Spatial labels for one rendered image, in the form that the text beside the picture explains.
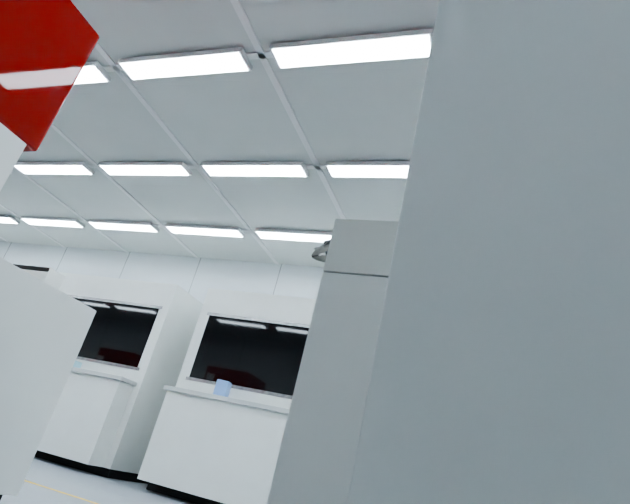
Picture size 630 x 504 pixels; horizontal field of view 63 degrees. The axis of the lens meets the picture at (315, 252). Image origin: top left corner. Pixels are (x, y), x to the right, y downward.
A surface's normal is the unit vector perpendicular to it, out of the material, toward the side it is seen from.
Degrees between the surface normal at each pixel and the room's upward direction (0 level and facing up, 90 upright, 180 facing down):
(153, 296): 90
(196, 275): 90
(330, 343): 90
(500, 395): 90
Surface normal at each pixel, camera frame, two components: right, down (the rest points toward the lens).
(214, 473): -0.30, -0.46
